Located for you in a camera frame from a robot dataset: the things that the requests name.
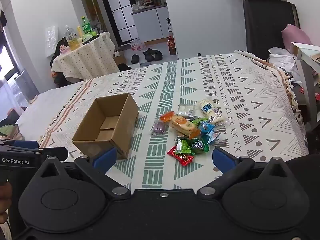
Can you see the flat brown carton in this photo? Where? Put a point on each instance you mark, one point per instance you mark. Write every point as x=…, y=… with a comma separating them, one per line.
x=119, y=58

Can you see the green soda bottle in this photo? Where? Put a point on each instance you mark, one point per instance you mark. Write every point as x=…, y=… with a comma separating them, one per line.
x=86, y=26

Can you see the pile of clothes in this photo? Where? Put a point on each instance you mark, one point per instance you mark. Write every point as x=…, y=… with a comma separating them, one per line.
x=11, y=130

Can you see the brown cardboard box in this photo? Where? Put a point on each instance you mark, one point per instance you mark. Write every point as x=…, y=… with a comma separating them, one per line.
x=125, y=127

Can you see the dark green round snack packet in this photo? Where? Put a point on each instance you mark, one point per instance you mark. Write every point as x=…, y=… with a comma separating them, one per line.
x=198, y=145

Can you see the person's left hand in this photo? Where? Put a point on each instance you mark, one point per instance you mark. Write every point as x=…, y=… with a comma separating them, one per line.
x=5, y=195

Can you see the spray bottle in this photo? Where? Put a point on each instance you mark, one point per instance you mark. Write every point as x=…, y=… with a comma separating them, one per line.
x=169, y=25

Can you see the white side table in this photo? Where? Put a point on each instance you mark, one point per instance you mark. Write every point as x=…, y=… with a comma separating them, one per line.
x=307, y=60

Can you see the red snack packet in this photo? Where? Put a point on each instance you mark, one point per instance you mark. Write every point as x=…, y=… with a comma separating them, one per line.
x=181, y=158

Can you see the black grid sliding door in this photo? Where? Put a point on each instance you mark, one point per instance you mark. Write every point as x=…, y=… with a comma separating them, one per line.
x=120, y=10

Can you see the round table with dotted cloth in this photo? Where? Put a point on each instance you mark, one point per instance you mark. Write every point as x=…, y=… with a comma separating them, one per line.
x=85, y=60

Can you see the bright green snack packet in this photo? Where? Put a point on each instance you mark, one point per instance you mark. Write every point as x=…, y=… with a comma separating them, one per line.
x=183, y=146

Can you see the black flat panel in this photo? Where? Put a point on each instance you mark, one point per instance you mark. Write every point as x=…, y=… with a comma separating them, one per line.
x=270, y=27

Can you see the thin green snack packet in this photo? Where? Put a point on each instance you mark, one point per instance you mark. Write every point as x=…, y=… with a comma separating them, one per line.
x=201, y=120

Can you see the white bed sheet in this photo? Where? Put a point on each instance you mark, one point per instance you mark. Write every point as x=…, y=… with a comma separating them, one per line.
x=50, y=105

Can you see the dark bag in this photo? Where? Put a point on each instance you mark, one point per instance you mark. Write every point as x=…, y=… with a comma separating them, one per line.
x=124, y=67

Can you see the silver grey snack packet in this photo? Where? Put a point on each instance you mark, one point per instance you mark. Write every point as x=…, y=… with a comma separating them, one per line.
x=186, y=108

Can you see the pink box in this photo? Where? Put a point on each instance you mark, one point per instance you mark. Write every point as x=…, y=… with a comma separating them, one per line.
x=65, y=49

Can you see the small orange snack packet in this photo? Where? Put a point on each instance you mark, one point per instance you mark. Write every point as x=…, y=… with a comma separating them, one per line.
x=166, y=117

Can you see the black slipper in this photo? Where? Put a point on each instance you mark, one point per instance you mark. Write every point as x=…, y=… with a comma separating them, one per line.
x=150, y=57
x=149, y=51
x=135, y=58
x=158, y=55

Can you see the clear bottle yellow liquid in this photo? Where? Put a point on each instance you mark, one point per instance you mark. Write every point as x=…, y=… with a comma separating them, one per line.
x=72, y=40

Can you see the printed blanket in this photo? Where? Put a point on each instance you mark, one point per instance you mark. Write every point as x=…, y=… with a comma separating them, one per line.
x=175, y=80

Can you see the green tissue pack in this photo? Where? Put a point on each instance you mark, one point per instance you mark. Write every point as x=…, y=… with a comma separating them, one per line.
x=89, y=37

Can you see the white crumpled cloth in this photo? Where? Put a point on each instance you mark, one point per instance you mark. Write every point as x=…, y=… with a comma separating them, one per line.
x=282, y=60

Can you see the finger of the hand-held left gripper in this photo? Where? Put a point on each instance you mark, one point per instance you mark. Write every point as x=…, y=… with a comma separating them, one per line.
x=56, y=153
x=25, y=144

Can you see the white bread packet blue label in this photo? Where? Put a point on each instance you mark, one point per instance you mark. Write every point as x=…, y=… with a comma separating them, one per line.
x=210, y=111

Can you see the pink water bottle pack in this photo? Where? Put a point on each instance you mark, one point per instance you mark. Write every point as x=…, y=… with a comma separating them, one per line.
x=137, y=44

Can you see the black clothing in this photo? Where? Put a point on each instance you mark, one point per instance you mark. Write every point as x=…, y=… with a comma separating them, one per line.
x=58, y=80

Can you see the purple snack packet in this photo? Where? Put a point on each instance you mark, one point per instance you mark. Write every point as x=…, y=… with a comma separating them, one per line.
x=159, y=127

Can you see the brown bottle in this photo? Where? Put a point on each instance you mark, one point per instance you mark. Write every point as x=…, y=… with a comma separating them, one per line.
x=172, y=46

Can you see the pink pillow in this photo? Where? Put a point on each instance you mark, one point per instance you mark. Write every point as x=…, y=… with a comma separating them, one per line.
x=296, y=37

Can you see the light blue snack packet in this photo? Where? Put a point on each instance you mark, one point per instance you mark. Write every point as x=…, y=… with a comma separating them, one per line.
x=212, y=137

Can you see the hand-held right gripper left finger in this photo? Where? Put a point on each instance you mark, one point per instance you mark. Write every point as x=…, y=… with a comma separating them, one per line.
x=105, y=158

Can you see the long orange cracker packet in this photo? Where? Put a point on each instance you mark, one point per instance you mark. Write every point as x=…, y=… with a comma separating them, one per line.
x=183, y=125

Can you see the white cabinet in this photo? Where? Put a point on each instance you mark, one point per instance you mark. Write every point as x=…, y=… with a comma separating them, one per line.
x=147, y=25

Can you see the bubble wrap sheet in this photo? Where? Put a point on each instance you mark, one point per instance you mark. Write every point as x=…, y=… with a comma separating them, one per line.
x=51, y=41

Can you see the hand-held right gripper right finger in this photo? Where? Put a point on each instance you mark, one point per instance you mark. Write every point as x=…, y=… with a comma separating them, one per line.
x=222, y=158

